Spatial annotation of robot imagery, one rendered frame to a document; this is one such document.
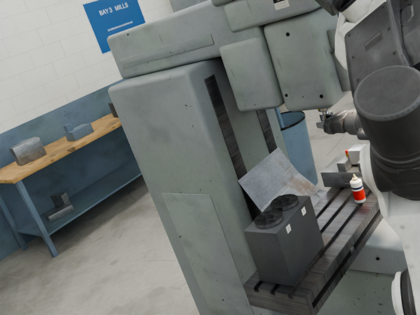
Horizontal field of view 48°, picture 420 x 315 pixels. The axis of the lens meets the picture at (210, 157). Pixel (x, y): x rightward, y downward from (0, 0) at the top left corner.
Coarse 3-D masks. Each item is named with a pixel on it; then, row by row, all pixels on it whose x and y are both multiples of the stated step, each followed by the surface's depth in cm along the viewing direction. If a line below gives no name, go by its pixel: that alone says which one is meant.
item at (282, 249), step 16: (272, 208) 146; (288, 208) 143; (304, 208) 145; (256, 224) 139; (272, 224) 136; (288, 224) 137; (304, 224) 144; (256, 240) 139; (272, 240) 135; (288, 240) 137; (304, 240) 144; (320, 240) 151; (256, 256) 142; (272, 256) 138; (288, 256) 137; (304, 256) 144; (272, 272) 141; (288, 272) 137
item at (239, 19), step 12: (240, 0) 154; (252, 0) 150; (264, 0) 147; (276, 0) 145; (288, 0) 142; (300, 0) 140; (312, 0) 138; (228, 12) 158; (240, 12) 155; (252, 12) 152; (264, 12) 149; (276, 12) 147; (288, 12) 144; (300, 12) 142; (240, 24) 157; (252, 24) 154
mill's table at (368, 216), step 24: (336, 192) 185; (336, 216) 168; (360, 216) 162; (336, 240) 154; (360, 240) 157; (312, 264) 146; (336, 264) 145; (264, 288) 142; (288, 288) 139; (312, 288) 135; (288, 312) 140; (312, 312) 134
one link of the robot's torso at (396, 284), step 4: (396, 272) 106; (400, 272) 106; (396, 276) 104; (400, 276) 104; (396, 280) 103; (400, 280) 103; (392, 284) 105; (396, 284) 103; (400, 284) 103; (392, 288) 104; (396, 288) 102; (400, 288) 102; (392, 292) 104; (396, 292) 102; (400, 292) 101; (392, 296) 104; (396, 296) 102; (400, 296) 101; (392, 300) 104; (396, 300) 101; (400, 300) 101; (396, 304) 102; (400, 304) 101; (396, 308) 103; (400, 308) 101; (396, 312) 104; (400, 312) 101
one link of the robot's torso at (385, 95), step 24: (384, 72) 77; (408, 72) 74; (360, 96) 77; (384, 96) 74; (408, 96) 72; (360, 120) 80; (384, 120) 72; (408, 120) 72; (384, 144) 78; (408, 144) 76
